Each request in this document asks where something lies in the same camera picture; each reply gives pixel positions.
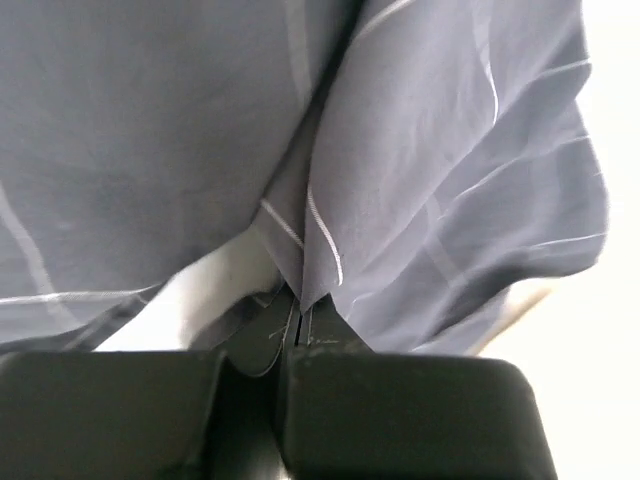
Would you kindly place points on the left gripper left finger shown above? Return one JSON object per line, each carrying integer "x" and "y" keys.
{"x": 147, "y": 415}

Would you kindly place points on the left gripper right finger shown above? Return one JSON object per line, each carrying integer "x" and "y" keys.
{"x": 351, "y": 413}

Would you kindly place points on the white pillow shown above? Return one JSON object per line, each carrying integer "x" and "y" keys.
{"x": 197, "y": 296}

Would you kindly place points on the dark grey checked pillowcase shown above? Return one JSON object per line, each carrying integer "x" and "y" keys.
{"x": 411, "y": 160}

